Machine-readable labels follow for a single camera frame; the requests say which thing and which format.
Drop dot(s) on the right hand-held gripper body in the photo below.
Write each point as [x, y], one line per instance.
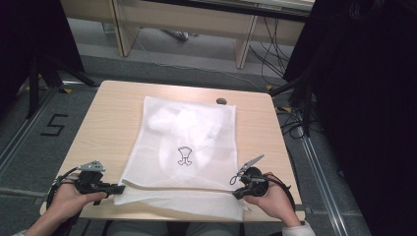
[257, 183]

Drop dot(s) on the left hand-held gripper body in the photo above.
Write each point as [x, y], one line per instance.
[88, 180]

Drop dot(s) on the white mesh laundry bag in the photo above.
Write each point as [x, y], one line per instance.
[183, 203]

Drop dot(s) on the person's right hand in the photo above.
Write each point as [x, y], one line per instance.
[277, 203]

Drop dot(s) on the person's left hand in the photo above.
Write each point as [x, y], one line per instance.
[65, 203]

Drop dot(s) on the person's grey pants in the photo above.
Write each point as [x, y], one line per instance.
[137, 229]

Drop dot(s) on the grey tape piece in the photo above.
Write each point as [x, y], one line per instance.
[303, 208]

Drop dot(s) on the white garment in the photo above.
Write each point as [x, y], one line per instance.
[190, 128]

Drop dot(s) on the dark round table grommet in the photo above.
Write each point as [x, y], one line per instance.
[221, 101]

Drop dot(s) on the black metal stand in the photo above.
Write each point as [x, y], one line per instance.
[306, 108]
[33, 85]

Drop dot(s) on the black curtain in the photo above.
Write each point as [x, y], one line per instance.
[367, 98]
[29, 39]

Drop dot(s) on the light wooden desk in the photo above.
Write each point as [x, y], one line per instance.
[183, 21]

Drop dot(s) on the metal floor rail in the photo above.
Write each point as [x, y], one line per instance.
[23, 134]
[323, 187]

